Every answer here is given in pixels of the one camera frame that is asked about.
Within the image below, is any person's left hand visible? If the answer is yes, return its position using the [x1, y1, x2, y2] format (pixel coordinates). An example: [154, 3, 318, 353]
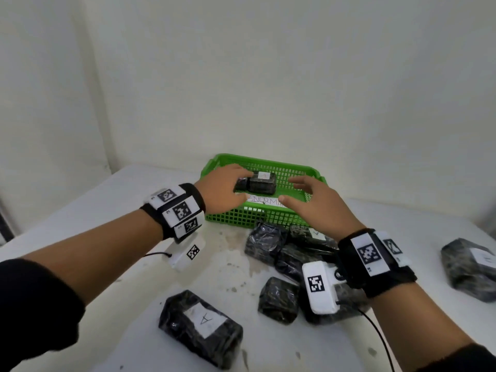
[193, 163, 255, 215]

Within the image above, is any person's right hand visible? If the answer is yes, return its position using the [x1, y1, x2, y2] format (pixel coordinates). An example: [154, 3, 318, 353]
[277, 175, 367, 243]

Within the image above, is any green plastic basket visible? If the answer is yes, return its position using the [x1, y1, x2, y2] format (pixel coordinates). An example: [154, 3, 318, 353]
[200, 153, 328, 229]

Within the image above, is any large black packet labelled B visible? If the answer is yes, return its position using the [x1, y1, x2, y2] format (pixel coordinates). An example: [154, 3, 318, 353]
[441, 238, 496, 303]

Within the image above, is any person's right forearm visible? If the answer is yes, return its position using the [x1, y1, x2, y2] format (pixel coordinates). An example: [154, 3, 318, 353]
[370, 282, 475, 372]

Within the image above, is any person's left forearm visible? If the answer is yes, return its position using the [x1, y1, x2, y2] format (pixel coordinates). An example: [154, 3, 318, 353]
[21, 209, 163, 306]

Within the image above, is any white paper sign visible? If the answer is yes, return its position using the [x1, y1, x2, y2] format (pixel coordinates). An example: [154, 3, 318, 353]
[244, 193, 289, 209]

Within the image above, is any black wristband with marker tags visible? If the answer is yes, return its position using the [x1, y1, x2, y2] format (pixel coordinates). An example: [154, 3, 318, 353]
[140, 183, 207, 244]
[336, 228, 418, 300]

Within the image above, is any black shirt sleeve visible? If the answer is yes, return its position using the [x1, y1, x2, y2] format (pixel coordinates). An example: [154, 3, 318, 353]
[0, 258, 86, 370]
[416, 343, 496, 372]

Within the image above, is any dark wooden frame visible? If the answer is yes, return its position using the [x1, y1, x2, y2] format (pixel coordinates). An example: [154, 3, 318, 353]
[0, 207, 16, 244]

